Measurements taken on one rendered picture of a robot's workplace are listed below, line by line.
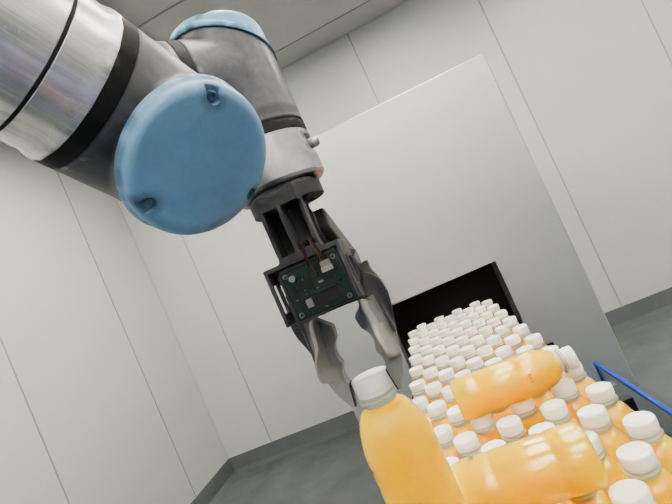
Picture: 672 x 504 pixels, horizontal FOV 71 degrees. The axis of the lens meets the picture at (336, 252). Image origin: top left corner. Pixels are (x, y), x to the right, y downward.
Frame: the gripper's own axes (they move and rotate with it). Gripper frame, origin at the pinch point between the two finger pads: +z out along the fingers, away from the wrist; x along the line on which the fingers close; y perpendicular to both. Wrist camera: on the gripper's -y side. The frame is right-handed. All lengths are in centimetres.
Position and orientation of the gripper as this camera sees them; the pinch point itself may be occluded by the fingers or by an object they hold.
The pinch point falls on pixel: (371, 381)
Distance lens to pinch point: 47.9
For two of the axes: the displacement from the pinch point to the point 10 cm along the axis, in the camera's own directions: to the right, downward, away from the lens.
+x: 9.0, -4.1, -1.4
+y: -1.4, 0.2, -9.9
